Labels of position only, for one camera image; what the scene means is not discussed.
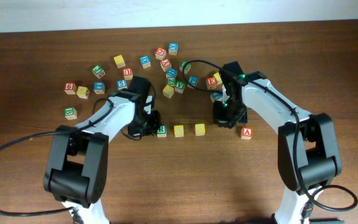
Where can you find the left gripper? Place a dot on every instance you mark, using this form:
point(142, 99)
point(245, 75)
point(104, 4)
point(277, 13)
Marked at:
point(142, 128)

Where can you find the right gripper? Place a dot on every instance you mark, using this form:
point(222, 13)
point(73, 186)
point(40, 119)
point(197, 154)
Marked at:
point(220, 117)

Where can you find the green R block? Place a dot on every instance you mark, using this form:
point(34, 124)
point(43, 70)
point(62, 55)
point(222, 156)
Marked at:
point(162, 131)

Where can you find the yellow S block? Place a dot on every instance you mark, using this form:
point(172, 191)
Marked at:
point(179, 131)
point(200, 129)

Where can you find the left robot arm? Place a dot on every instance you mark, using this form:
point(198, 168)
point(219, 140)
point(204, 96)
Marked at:
point(77, 165)

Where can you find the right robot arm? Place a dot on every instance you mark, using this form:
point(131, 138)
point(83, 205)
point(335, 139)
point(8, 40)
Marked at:
point(308, 154)

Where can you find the blue T block right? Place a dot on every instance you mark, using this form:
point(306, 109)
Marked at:
point(216, 96)

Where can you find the blue t block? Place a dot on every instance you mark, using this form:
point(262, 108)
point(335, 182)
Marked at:
point(216, 96)
point(99, 88)

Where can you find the red A block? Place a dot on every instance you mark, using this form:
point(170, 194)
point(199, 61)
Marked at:
point(246, 133)

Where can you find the red E block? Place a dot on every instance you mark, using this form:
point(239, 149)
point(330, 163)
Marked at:
point(211, 83)

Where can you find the yellow C block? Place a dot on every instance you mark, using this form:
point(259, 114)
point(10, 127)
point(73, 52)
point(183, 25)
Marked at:
point(168, 91)

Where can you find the yellow block near E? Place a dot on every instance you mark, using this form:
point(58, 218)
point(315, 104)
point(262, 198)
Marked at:
point(218, 78)

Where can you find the blue P block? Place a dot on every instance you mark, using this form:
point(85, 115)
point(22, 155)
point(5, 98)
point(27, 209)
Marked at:
point(192, 81)

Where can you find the green Z block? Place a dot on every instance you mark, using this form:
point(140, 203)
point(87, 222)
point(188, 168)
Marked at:
point(171, 81)

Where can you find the blue 5 block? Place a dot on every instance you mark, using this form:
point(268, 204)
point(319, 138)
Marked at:
point(121, 84)

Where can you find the green V block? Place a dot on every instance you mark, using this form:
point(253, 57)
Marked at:
point(179, 86)

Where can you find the blue H block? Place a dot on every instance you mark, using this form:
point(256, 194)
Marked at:
point(171, 73)

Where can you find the red U block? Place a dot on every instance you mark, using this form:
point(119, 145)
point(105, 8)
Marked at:
point(127, 73)

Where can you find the green N block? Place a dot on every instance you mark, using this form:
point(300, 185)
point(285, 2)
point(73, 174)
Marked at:
point(185, 67)

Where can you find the blue T block left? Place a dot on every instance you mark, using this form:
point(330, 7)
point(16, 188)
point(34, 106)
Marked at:
point(99, 88)

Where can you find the red Y block upper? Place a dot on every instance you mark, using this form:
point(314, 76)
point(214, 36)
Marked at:
point(165, 64)

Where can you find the blue D block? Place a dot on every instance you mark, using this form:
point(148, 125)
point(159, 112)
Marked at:
point(145, 61)

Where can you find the yellow block upper left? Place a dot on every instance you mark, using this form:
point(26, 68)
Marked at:
point(119, 61)

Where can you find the red Q block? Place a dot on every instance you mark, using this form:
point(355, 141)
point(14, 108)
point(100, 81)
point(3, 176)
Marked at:
point(160, 53)

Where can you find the green J block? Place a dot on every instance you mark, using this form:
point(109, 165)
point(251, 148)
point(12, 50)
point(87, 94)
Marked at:
point(98, 71)

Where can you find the green B block far left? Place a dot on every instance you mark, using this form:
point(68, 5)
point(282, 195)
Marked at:
point(70, 113)

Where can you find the blue X block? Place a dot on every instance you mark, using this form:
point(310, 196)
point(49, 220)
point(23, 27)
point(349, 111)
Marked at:
point(173, 48)

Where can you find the red 6 block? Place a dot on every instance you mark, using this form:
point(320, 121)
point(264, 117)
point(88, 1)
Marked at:
point(70, 88)

